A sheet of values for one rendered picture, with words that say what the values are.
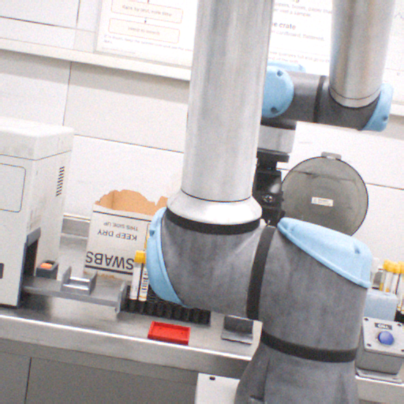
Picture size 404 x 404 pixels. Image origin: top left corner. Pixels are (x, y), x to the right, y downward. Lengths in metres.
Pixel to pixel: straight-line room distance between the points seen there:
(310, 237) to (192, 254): 0.14
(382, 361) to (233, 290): 0.44
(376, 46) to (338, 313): 0.34
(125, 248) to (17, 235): 0.33
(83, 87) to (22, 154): 0.65
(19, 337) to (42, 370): 0.77
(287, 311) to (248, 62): 0.28
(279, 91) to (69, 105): 0.86
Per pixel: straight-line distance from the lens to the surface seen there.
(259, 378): 0.83
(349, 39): 0.89
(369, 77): 0.96
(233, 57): 0.75
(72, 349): 1.16
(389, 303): 1.31
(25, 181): 1.16
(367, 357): 1.17
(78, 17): 1.80
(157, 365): 1.18
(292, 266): 0.79
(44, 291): 1.20
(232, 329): 1.21
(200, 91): 0.77
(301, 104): 1.05
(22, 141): 1.15
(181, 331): 1.19
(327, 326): 0.79
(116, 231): 1.44
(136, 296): 1.26
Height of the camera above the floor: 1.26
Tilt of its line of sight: 8 degrees down
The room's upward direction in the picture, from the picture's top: 10 degrees clockwise
